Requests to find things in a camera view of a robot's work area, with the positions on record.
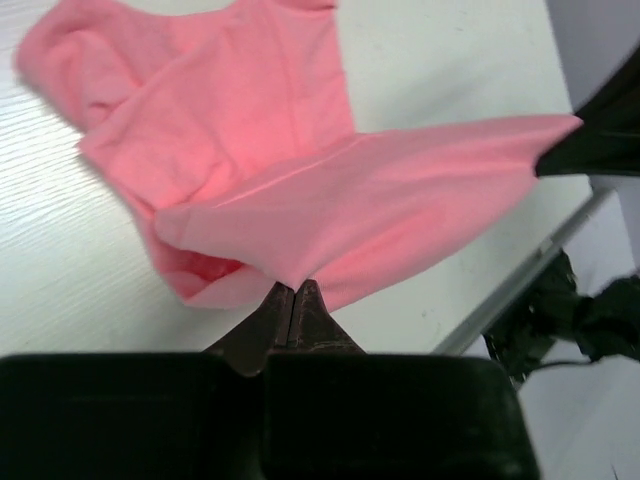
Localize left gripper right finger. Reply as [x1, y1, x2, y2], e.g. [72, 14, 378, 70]
[269, 279, 364, 354]

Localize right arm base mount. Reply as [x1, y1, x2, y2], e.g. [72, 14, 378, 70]
[483, 252, 639, 386]

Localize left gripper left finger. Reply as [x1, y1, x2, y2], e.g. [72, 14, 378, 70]
[204, 283, 295, 376]

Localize pink t shirt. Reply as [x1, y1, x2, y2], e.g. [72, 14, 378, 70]
[15, 1, 581, 310]

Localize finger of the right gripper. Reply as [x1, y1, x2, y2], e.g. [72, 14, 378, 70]
[535, 50, 639, 178]

